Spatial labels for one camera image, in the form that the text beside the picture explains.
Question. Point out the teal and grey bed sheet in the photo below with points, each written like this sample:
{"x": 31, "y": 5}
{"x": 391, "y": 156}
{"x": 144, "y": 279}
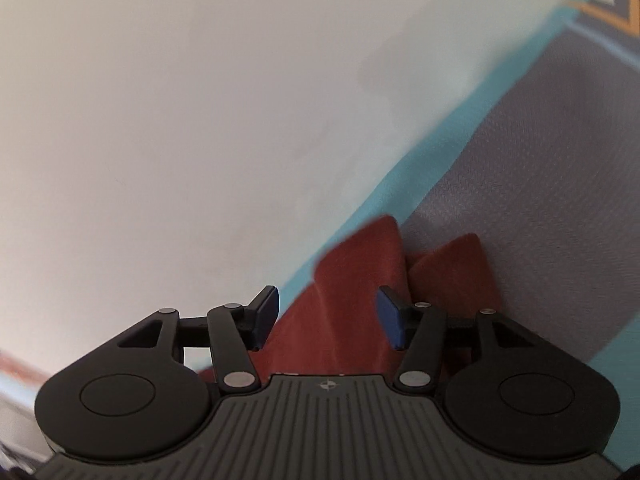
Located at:
{"x": 530, "y": 160}

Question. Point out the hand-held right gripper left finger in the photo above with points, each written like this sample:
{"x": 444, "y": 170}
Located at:
{"x": 267, "y": 317}

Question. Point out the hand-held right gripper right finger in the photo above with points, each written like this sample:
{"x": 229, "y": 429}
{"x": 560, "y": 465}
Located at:
{"x": 390, "y": 321}

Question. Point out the red knit sweater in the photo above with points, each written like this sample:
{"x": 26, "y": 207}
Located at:
{"x": 345, "y": 300}

